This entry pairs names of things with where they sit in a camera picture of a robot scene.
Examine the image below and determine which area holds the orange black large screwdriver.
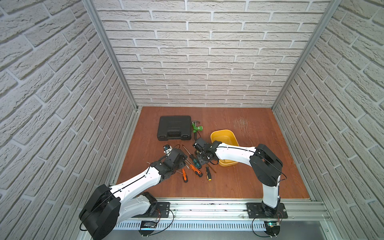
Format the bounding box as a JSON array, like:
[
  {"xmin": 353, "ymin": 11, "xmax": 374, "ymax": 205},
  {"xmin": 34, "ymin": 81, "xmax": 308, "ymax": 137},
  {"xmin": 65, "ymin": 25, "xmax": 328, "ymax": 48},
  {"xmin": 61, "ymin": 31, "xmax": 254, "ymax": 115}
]
[{"xmin": 185, "ymin": 159, "xmax": 203, "ymax": 178}]

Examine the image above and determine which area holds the yellow black phillips screwdriver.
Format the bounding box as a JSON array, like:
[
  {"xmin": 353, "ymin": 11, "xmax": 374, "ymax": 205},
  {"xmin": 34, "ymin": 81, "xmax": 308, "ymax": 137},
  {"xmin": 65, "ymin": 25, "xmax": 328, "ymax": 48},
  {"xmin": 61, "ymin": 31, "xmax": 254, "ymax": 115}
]
[{"xmin": 206, "ymin": 165, "xmax": 212, "ymax": 181}]

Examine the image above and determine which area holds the right controller board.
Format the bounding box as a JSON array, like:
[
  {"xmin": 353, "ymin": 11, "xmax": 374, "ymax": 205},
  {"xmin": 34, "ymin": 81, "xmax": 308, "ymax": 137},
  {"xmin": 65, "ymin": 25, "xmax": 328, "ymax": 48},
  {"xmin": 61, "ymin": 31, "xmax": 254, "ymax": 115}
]
[{"xmin": 264, "ymin": 222, "xmax": 281, "ymax": 238}]

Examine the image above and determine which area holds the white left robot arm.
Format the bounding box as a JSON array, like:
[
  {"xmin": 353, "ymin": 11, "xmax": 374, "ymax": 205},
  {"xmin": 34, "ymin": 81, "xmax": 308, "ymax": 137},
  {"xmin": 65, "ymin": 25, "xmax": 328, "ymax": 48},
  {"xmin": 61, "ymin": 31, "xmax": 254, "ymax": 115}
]
[{"xmin": 79, "ymin": 149, "xmax": 187, "ymax": 240}]

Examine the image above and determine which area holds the left controller board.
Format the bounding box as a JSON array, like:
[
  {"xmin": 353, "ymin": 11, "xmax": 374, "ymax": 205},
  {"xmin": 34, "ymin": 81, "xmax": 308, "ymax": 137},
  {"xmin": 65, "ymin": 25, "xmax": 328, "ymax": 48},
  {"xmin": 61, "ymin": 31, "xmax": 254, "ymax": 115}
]
[{"xmin": 139, "ymin": 221, "xmax": 158, "ymax": 237}]

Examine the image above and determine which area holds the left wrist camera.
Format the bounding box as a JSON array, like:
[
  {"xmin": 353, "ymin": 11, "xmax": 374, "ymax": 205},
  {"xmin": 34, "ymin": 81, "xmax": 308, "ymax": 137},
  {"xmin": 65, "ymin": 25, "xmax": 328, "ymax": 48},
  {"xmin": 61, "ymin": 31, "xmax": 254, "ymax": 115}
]
[{"xmin": 163, "ymin": 145, "xmax": 173, "ymax": 155}]

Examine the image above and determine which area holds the yellow plastic storage box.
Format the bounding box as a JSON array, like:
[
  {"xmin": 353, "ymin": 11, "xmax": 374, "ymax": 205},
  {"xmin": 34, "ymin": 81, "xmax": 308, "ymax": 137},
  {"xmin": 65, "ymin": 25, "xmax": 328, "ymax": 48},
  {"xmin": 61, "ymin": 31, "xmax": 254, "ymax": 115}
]
[{"xmin": 210, "ymin": 129, "xmax": 241, "ymax": 167}]

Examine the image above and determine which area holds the small orange screwdriver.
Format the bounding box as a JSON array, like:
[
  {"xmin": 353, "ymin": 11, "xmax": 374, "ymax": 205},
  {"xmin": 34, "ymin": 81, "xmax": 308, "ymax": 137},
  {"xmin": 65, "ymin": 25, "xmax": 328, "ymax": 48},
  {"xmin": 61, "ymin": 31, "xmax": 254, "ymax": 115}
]
[{"xmin": 177, "ymin": 169, "xmax": 188, "ymax": 183}]

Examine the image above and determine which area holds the green black large screwdriver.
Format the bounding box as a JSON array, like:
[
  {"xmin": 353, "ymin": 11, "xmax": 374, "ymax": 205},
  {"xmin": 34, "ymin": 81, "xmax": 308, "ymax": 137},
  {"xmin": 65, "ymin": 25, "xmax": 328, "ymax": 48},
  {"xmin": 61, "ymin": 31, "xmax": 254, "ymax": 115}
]
[{"xmin": 183, "ymin": 145, "xmax": 202, "ymax": 169}]

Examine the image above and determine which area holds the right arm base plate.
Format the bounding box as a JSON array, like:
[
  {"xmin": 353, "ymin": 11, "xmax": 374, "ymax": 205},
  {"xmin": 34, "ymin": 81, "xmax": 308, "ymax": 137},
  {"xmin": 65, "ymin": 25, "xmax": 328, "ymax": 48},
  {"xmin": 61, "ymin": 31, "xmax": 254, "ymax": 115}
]
[{"xmin": 246, "ymin": 203, "xmax": 288, "ymax": 219}]

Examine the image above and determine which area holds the aluminium frame post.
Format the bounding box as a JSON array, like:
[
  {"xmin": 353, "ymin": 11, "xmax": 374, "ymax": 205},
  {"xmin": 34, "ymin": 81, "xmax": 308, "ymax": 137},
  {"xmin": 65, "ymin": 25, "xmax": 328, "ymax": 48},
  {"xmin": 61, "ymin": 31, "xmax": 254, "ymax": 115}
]
[
  {"xmin": 83, "ymin": 0, "xmax": 139, "ymax": 112},
  {"xmin": 271, "ymin": 0, "xmax": 342, "ymax": 111}
]

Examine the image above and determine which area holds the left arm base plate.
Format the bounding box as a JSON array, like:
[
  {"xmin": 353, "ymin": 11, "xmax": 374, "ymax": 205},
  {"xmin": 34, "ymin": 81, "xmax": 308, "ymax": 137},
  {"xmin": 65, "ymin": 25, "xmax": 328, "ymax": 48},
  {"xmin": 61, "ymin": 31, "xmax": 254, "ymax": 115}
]
[{"xmin": 135, "ymin": 202, "xmax": 170, "ymax": 218}]

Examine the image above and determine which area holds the controller board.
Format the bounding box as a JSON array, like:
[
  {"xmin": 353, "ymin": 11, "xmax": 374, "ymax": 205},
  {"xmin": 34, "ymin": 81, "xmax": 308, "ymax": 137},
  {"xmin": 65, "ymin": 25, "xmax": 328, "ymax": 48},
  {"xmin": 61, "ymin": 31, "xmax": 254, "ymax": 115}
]
[
  {"xmin": 139, "ymin": 221, "xmax": 158, "ymax": 237},
  {"xmin": 264, "ymin": 222, "xmax": 281, "ymax": 238}
]

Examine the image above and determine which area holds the aluminium frame post left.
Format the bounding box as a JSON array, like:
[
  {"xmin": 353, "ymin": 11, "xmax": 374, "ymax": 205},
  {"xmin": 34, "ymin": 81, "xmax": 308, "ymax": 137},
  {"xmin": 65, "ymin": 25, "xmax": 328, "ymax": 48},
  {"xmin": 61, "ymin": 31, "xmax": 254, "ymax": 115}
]
[{"xmin": 83, "ymin": 0, "xmax": 139, "ymax": 112}]

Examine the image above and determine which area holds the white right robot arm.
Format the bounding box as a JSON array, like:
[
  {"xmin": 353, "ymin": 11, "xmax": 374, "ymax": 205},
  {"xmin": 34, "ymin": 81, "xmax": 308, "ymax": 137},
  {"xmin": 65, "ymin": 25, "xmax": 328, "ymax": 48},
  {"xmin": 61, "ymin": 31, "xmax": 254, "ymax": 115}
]
[{"xmin": 193, "ymin": 138, "xmax": 283, "ymax": 211}]

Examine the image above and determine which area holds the aluminium front rail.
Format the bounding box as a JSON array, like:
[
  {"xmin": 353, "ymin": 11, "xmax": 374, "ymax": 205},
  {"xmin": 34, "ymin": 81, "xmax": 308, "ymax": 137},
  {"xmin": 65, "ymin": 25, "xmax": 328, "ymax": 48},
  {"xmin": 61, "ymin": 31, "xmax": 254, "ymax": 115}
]
[{"xmin": 157, "ymin": 197, "xmax": 331, "ymax": 222}]

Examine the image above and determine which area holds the aluminium frame post right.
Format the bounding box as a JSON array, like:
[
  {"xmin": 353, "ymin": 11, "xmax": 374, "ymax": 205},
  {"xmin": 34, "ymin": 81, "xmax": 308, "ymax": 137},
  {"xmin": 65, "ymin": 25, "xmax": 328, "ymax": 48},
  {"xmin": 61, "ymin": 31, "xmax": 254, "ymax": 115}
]
[{"xmin": 271, "ymin": 0, "xmax": 342, "ymax": 111}]

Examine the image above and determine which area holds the black plastic tool case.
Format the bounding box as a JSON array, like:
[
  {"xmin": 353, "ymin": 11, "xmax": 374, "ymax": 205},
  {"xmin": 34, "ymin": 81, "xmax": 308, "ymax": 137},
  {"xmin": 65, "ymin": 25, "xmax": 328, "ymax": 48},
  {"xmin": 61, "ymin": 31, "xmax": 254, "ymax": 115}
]
[{"xmin": 157, "ymin": 116, "xmax": 192, "ymax": 141}]

